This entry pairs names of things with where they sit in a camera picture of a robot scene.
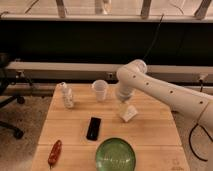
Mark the red chili pepper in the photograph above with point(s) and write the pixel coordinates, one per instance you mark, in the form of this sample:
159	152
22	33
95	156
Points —
55	153

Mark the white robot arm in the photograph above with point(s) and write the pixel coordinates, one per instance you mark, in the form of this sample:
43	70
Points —
197	105

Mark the clear plastic cup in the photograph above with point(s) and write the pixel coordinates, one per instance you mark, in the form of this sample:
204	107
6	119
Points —
100	88

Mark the white rectangular box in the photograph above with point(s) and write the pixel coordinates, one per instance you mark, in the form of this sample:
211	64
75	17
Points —
127	112

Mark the black rectangular phone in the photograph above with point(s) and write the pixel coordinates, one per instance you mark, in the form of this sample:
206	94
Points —
93	129

